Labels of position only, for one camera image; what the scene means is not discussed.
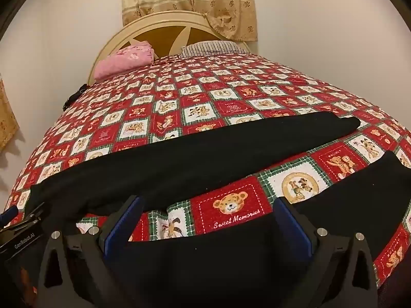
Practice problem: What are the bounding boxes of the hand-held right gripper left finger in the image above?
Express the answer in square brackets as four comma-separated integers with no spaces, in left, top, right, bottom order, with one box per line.
[37,195,142,308]

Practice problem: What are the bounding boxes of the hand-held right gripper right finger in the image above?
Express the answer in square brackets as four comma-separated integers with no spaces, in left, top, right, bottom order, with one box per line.
[273,197,378,308]

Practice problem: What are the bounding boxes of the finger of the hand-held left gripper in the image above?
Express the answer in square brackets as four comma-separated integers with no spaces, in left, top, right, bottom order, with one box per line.
[0,202,45,233]

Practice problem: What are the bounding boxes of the black pants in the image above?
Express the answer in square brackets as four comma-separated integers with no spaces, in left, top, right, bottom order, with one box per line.
[29,112,411,308]

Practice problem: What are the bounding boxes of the yellow floral cloth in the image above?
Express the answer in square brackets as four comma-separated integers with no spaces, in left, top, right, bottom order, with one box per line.
[0,74,20,151]

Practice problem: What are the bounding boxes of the dark object beside bed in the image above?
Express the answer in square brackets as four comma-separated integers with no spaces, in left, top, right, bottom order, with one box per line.
[63,84,88,111]

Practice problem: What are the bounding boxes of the red teddy bear printed quilt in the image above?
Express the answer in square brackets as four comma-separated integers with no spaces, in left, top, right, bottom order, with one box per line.
[0,53,411,296]

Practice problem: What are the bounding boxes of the pink folded cloth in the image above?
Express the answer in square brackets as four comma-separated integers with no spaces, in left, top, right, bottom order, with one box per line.
[93,41,155,81]

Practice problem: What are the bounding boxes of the cream wooden headboard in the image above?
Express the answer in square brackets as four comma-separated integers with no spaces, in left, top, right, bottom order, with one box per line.
[87,10,251,85]

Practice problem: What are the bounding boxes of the striped pillow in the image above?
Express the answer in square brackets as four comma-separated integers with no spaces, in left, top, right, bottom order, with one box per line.
[180,40,251,59]

